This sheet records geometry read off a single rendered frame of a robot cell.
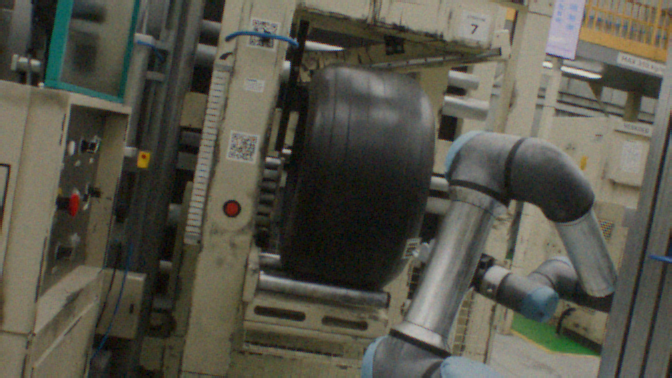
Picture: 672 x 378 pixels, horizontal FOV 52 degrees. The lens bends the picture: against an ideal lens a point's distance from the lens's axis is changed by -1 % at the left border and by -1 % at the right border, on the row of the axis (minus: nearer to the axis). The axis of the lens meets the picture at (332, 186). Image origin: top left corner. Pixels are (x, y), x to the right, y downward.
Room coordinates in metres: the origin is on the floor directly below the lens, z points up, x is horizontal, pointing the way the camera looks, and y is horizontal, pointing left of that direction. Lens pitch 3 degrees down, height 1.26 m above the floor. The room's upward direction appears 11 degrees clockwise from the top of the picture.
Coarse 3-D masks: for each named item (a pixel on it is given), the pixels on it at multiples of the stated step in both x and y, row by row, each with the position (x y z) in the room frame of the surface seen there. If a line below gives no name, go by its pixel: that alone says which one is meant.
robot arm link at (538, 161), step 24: (528, 144) 1.20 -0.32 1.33; (552, 144) 1.21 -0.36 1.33; (528, 168) 1.18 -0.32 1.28; (552, 168) 1.17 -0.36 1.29; (576, 168) 1.19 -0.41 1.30; (528, 192) 1.19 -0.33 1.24; (552, 192) 1.17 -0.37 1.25; (576, 192) 1.18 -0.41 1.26; (552, 216) 1.21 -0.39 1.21; (576, 216) 1.20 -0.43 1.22; (576, 240) 1.26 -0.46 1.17; (600, 240) 1.28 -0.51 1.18; (576, 264) 1.32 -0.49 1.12; (600, 264) 1.31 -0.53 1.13; (576, 288) 1.43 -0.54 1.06; (600, 288) 1.35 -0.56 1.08
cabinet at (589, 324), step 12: (600, 204) 5.94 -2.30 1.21; (612, 204) 5.80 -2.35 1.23; (600, 216) 5.91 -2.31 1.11; (612, 216) 5.76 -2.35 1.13; (612, 228) 5.73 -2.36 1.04; (624, 228) 5.60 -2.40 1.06; (612, 240) 5.71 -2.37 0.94; (624, 240) 5.59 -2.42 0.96; (612, 252) 5.68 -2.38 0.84; (576, 312) 5.96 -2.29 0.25; (588, 312) 5.81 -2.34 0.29; (600, 312) 5.67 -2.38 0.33; (564, 324) 6.08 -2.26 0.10; (576, 324) 5.92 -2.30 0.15; (588, 324) 5.78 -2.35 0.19; (600, 324) 5.64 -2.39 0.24; (576, 336) 5.92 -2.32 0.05; (588, 336) 5.75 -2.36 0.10; (600, 336) 5.61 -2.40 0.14; (600, 348) 5.61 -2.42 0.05
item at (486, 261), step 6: (480, 258) 1.52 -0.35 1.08; (486, 258) 1.50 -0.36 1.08; (492, 258) 1.51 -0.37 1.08; (480, 264) 1.50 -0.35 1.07; (486, 264) 1.50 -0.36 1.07; (492, 264) 1.51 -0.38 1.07; (480, 270) 1.50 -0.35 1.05; (486, 270) 1.49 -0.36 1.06; (474, 276) 1.53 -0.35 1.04; (480, 276) 1.49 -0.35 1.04; (474, 282) 1.51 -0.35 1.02; (480, 282) 1.49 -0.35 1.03; (474, 288) 1.50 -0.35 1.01; (480, 294) 1.51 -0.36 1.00
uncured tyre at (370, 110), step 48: (336, 96) 1.65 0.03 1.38; (384, 96) 1.67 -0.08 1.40; (336, 144) 1.58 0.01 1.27; (384, 144) 1.60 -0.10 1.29; (432, 144) 1.67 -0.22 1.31; (288, 192) 2.05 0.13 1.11; (336, 192) 1.57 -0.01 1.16; (384, 192) 1.59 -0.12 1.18; (288, 240) 1.68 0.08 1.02; (336, 240) 1.61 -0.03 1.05; (384, 240) 1.62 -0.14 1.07
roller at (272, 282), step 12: (264, 276) 1.70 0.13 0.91; (276, 276) 1.71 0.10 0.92; (288, 276) 1.72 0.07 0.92; (264, 288) 1.70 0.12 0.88; (276, 288) 1.70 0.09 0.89; (288, 288) 1.70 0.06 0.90; (300, 288) 1.71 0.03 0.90; (312, 288) 1.71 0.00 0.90; (324, 288) 1.72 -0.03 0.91; (336, 288) 1.72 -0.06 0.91; (348, 288) 1.73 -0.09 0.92; (360, 288) 1.74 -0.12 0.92; (336, 300) 1.73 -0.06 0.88; (348, 300) 1.73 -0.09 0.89; (360, 300) 1.73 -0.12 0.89; (372, 300) 1.73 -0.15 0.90; (384, 300) 1.74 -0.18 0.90
